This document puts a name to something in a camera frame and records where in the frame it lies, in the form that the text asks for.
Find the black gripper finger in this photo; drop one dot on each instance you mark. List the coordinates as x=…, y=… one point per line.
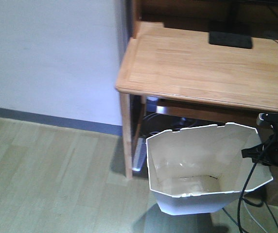
x=256, y=153

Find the black monitor stand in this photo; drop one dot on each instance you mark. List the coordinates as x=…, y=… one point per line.
x=230, y=32

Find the white plastic trash bin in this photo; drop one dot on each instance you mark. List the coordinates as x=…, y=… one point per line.
x=201, y=169

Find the wooden desk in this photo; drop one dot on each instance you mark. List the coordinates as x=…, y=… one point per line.
x=169, y=57

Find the white power strip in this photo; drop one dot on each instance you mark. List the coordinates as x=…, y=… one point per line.
x=140, y=155

